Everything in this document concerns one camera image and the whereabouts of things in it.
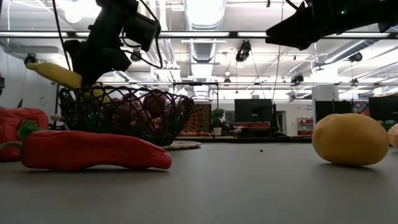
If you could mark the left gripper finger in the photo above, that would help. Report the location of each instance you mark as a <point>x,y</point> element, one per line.
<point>90,80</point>

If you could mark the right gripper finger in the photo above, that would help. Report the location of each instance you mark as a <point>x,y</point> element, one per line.
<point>292,31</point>

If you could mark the yellow banana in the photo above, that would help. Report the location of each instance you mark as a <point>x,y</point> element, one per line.
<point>56,74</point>

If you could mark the pink grape bunch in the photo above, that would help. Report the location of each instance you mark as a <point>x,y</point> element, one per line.
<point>124,112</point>

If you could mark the long red chili pepper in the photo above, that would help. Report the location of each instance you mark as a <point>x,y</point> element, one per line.
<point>93,151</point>

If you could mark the red bell pepper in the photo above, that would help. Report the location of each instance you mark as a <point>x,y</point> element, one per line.
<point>12,121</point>

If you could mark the yellow lemon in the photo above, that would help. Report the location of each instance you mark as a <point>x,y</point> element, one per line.
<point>349,140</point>

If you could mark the yellow orange oval fruit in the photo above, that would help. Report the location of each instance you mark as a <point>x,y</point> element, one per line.
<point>394,135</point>

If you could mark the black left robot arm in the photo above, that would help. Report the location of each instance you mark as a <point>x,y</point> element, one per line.
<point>109,18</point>

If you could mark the black ceiling spotlight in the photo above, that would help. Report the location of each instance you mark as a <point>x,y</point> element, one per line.
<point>297,78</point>
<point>243,51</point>
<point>136,56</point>
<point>30,59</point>
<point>355,57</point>

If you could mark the multicoloured patterned tapestry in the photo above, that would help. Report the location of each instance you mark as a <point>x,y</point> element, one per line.
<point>361,108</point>

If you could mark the black partition panel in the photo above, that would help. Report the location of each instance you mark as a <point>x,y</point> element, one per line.
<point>332,115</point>

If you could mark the red shelf unit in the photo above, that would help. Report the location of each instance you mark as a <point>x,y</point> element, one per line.
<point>305,126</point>

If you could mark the green plant in white pot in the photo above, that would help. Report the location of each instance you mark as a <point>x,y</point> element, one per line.
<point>217,116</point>

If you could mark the round woven placemat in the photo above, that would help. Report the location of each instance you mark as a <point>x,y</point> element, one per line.
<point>186,145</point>

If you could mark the orange patterned tapestry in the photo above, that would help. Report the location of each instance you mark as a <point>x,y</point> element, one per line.
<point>202,116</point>

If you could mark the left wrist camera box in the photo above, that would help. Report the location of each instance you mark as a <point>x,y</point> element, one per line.
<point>141,29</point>

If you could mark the black overhead frame bar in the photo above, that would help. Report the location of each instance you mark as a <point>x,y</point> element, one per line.
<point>233,34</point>

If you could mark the silver ventilation duct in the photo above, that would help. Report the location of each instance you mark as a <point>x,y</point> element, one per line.
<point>203,15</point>

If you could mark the black metal table frame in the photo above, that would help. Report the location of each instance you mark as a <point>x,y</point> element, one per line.
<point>248,140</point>

